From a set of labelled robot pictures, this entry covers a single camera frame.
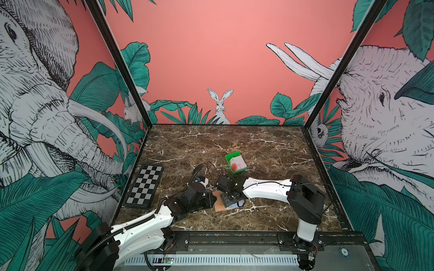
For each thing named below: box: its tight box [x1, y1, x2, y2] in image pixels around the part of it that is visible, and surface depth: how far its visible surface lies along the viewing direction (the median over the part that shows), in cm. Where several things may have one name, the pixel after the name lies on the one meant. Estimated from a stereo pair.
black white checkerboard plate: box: [122, 163, 164, 211], surface depth 90 cm
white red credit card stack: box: [229, 155, 247, 173], surface depth 99 cm
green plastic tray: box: [224, 151, 249, 174], surface depth 99 cm
